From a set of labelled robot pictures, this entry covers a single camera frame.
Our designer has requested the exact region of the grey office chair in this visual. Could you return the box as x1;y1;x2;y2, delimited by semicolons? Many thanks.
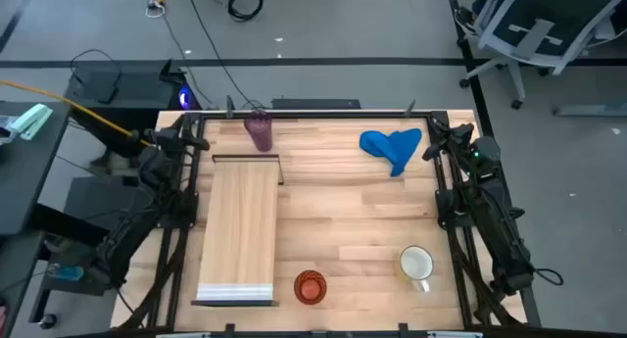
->
456;0;627;110

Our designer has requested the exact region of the white ceramic mug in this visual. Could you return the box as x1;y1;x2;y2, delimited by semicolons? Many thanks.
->
397;245;436;294

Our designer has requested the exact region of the white cable bundle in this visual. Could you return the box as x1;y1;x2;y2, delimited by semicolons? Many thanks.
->
144;0;172;20

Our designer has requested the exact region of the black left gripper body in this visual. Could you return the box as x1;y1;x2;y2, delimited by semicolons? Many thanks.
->
145;126;191;156

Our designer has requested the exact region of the coiled black cable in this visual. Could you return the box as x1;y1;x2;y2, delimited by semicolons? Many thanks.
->
226;0;265;23

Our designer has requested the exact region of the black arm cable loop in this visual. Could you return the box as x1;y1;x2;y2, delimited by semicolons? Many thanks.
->
532;267;565;287

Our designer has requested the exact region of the black desk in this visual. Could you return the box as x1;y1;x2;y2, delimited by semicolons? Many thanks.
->
0;101;72;237

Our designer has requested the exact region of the wooden shelf with black legs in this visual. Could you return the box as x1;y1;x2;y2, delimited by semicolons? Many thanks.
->
190;154;286;309

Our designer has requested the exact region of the mint green stapler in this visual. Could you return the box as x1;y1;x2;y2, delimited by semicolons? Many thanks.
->
8;103;55;142

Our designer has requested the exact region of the purple faceted plastic tumbler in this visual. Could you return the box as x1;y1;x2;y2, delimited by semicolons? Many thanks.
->
243;110;274;154

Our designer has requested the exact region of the yellow cable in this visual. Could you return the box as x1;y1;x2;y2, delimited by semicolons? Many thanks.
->
0;78;154;148

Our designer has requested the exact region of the black table frame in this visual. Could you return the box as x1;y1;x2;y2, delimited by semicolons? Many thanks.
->
145;96;494;335

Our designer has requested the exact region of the red faceted plastic cup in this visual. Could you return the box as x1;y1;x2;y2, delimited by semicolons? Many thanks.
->
293;269;328;307

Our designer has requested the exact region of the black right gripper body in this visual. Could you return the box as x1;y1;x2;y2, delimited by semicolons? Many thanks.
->
446;122;476;152

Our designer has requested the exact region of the black computer case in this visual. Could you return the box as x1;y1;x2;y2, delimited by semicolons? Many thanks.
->
65;58;203;118

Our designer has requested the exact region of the long black floor cable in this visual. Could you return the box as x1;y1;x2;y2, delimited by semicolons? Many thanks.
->
182;0;265;110

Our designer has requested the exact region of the black flat bar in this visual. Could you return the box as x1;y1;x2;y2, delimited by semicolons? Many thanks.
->
270;98;362;111

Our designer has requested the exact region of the blue cloth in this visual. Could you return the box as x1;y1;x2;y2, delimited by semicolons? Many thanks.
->
359;127;423;178

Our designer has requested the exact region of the blue plastic object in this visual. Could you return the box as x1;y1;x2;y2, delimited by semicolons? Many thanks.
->
45;264;85;282

